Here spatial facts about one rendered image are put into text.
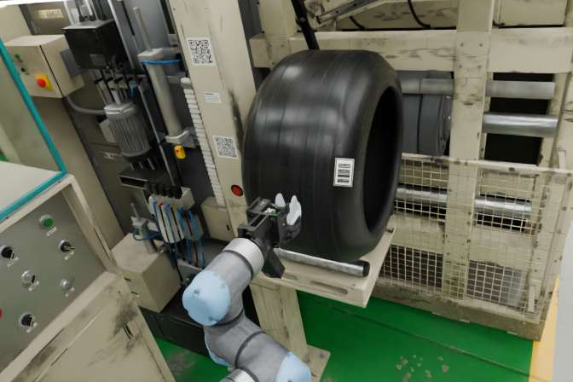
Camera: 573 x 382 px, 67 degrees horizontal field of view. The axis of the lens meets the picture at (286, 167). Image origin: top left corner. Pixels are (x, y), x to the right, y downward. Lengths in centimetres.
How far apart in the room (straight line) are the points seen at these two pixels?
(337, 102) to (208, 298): 50
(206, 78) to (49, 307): 78
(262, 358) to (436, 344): 158
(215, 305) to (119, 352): 93
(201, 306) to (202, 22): 71
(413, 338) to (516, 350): 43
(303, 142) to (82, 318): 86
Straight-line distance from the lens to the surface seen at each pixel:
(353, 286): 129
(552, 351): 233
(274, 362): 73
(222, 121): 125
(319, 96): 99
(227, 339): 78
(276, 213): 87
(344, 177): 94
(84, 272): 148
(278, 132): 99
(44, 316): 144
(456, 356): 222
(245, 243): 79
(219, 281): 73
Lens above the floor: 182
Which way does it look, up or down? 32 degrees down
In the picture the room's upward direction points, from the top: 10 degrees counter-clockwise
